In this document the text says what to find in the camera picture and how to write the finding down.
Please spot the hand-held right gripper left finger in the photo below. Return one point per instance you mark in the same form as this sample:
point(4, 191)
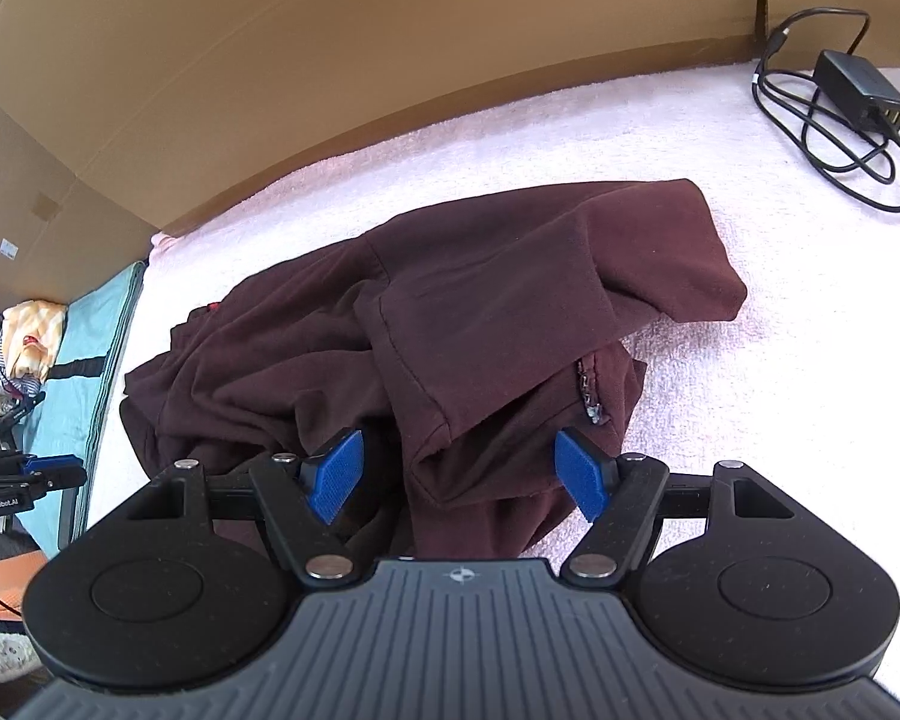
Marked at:
point(334, 476)

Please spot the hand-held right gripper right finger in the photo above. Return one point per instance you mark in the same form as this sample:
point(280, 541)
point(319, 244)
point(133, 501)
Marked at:
point(581, 480)

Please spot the maroon hoodie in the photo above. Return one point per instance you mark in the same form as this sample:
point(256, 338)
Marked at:
point(495, 277)

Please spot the orange cloth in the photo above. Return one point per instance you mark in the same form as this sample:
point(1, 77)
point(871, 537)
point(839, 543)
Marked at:
point(11, 577)

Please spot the teal cloth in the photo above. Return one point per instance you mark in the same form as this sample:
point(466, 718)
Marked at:
point(82, 405)

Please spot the yellow patterned cloth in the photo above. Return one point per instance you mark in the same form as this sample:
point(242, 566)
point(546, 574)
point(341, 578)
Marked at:
point(34, 337)

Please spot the small white label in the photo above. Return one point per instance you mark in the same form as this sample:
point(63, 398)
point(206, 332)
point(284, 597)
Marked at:
point(7, 248)

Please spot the pink fleece blanket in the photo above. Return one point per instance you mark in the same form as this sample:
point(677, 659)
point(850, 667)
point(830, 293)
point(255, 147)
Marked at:
point(795, 315)

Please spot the black power adapter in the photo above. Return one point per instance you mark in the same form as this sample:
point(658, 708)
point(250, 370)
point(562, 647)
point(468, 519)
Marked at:
point(862, 90)

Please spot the brown cardboard wall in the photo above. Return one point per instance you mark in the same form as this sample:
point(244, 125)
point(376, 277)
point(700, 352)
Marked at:
point(345, 52)

